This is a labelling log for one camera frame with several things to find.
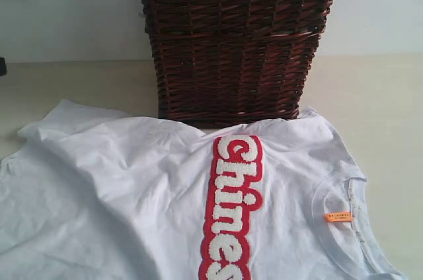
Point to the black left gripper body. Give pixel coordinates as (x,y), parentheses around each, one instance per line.
(3,67)

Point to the white t-shirt with red lettering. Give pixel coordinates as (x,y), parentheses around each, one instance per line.
(96,194)

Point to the dark brown wicker basket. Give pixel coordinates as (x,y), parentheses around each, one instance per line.
(224,62)

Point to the orange garment tag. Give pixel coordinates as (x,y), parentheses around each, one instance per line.
(338,217)

